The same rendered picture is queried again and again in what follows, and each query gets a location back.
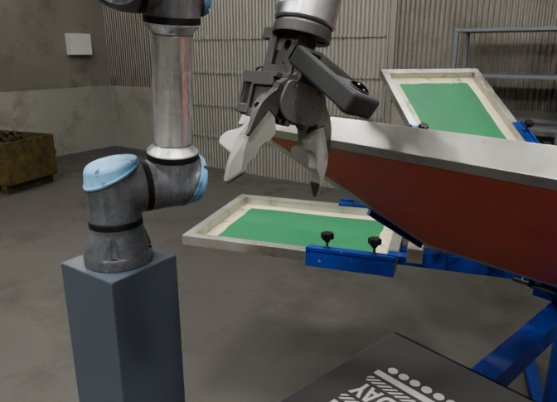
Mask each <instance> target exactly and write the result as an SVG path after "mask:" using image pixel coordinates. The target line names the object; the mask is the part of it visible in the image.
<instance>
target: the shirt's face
mask: <svg viewBox="0 0 557 402"><path fill-rule="evenodd" d="M387 363H388V364H390V365H392V366H394V367H396V368H397V369H399V370H401V371H403V372H404V373H406V374H408V375H411V376H412V377H414V378H415V379H417V380H419V381H421V382H423V383H425V384H426V385H428V386H430V387H432V388H434V389H436V390H437V391H439V392H441V393H443V394H444V395H446V396H448V397H450V398H451V399H453V400H456V401H457V402H536V401H534V400H532V399H530V398H528V397H526V396H524V395H522V394H520V393H518V392H516V391H514V390H512V389H510V388H508V387H506V386H504V385H502V384H500V383H498V382H496V381H494V380H491V379H489V378H487V377H485V376H484V375H481V374H479V373H477V372H476V371H473V370H471V369H469V368H467V367H466V366H463V365H461V364H459V363H457V362H456V361H453V360H451V359H449V358H447V357H445V356H442V355H440V354H438V353H437V352H435V351H432V350H430V349H428V348H427V347H425V346H422V345H420V344H419V343H417V342H415V341H412V340H410V339H409V338H407V337H404V336H402V335H400V334H398V333H396V332H394V333H393V334H391V335H389V336H388V337H386V338H385V339H383V340H382V341H379V342H378V343H376V344H375V345H374V346H371V347H370V348H368V349H367V350H365V351H363V352H362V353H360V354H359V355H357V356H355V357H353V358H352V359H350V360H349V361H347V362H345V363H344V364H342V365H340V366H338V367H337V368H336V369H334V370H333V371H330V372H329V373H327V374H326V375H324V376H323V377H321V378H319V379H318V380H315V381H314V382H313V383H312V384H310V385H308V386H306V387H304V388H303V389H301V390H300V391H298V392H297V393H295V394H293V395H291V396H289V397H288V398H287V399H285V400H283V401H282V402H331V401H332V400H334V399H335V398H336V397H338V396H339V395H341V394H342V393H344V392H345V391H347V390H349V389H350V388H351V387H352V386H354V385H356V384H357V383H359V382H360V381H362V380H364V379H365V378H366V377H367V376H369V375H371V374H372V373H374V372H375V371H377V370H379V369H380V368H381V367H382V366H384V365H386V364H387Z"/></svg>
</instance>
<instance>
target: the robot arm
mask: <svg viewBox="0 0 557 402"><path fill-rule="evenodd" d="M98 1H99V2H101V3H103V4H104V5H105V6H107V7H110V8H113V9H115V10H118V11H121V12H131V13H142V14H143V24H144V25H145V26H146V27H147V28H148V29H149V30H150V32H151V57H152V94H153V143H152V144H151V145H150V146H149V147H148V148H147V159H145V160H139V159H138V157H137V156H136V155H133V154H123V155H120V154H119V155H113V156H108V157H102V158H100V159H97V160H95V161H93V162H91V163H89V164H88V165H87V166H86V167H85V169H84V171H83V178H84V185H83V190H84V191H85V203H86V210H87V218H88V226H89V233H88V237H87V240H86V245H85V251H84V255H83V257H84V264H85V267H86V268H87V269H89V270H91V271H94V272H98V273H121V272H126V271H129V270H133V269H138V268H140V267H143V266H144V265H146V264H148V263H149V262H150V261H151V260H152V259H153V245H152V243H151V240H150V239H149V237H148V233H147V231H146V230H145V228H144V225H143V212H145V211H153V210H157V209H162V208H168V207H173V206H185V205H187V204H190V203H193V202H197V201H199V200H200V199H201V198H202V197H203V196H204V194H205V192H206V188H207V183H208V170H207V169H206V167H207V165H206V161H205V159H204V157H203V156H202V155H200V154H199V151H198V149H197V148H196V147H195V146H194V145H193V144H192V66H193V34H194V32H195V31H196V30H197V29H198V28H199V27H200V26H201V17H204V16H205V15H207V14H208V13H209V11H210V10H211V4H212V0H98ZM340 6H341V0H278V2H277V6H276V10H275V14H274V17H275V19H276V20H275V21H274V26H273V27H265V28H264V34H263V38H264V39H266V40H268V41H269V45H268V50H267V53H266V57H265V61H264V66H259V67H257V68H256V69H255V70H245V71H244V74H243V79H242V83H241V86H240V93H239V98H238V102H237V105H236V110H235V111H237V112H240V113H241V114H244V115H245V116H249V117H250V118H249V120H248V121H247V122H246V123H245V124H244V125H243V126H242V127H240V128H236V129H233V130H230V131H227V132H225V133H224V134H223V135H222V136H221V137H220V140H219V144H220V145H221V146H222V147H223V148H224V149H225V150H226V151H227V152H228V153H230V156H229V159H228V162H227V164H226V168H225V176H224V182H225V183H227V184H229V183H231V182H232V181H234V180H235V179H236V178H238V177H240V176H241V175H243V174H244V173H245V170H246V168H247V165H248V164H249V162H250V161H251V160H252V159H253V158H255V157H256V155H257V152H258V150H259V148H260V147H261V145H262V144H263V143H265V142H268V141H269V140H270V139H271V138H272V137H273V136H274V135H275V133H276V128H275V124H277V125H281V126H286V127H289V125H295V126H296V128H297V130H298V144H296V145H294V146H292V147H291V154H292V157H293V159H294V160H295V161H296V162H297V163H299V164H301V165H302V166H304V167H305V168H307V169H308V170H310V173H311V181H310V184H311V188H312V195H313V196H315V197H316V196H318V195H319V193H320V190H321V187H322V182H323V179H324V176H325V172H326V170H327V161H328V155H329V154H330V149H331V137H332V124H331V119H330V115H329V113H328V111H327V101H326V100H325V99H326V97H328V98H329V99H330V100H331V101H332V102H333V103H334V104H335V105H336V106H337V107H338V108H339V110H341V111H342V112H343V113H344V114H347V115H352V116H358V117H361V118H364V119H369V118H370V117H371V116H372V114H373V113H374V112H375V110H376V109H377V107H378V106H379V103H380V102H379V100H378V99H377V98H376V97H375V96H374V95H372V94H371V93H370V92H369V91H368V89H367V88H366V87H365V86H364V85H363V84H362V83H361V82H358V81H355V80H354V79H352V78H351V77H350V76H349V75H348V74H347V73H346V72H345V71H344V70H342V69H341V68H340V67H339V66H337V65H336V64H335V63H334V62H332V61H331V60H330V59H329V58H327V57H326V56H325V55H324V54H322V53H321V52H318V51H315V47H319V48H321V47H328V46H330V41H331V38H332V32H333V31H335V28H336V24H337V18H338V13H339V10H340ZM258 68H263V69H262V70H258ZM245 82H246V83H245ZM244 89H245V91H244ZM243 92H244V94H243ZM325 95H326V97H325ZM242 96H243V99H242ZM241 100H242V103H241Z"/></svg>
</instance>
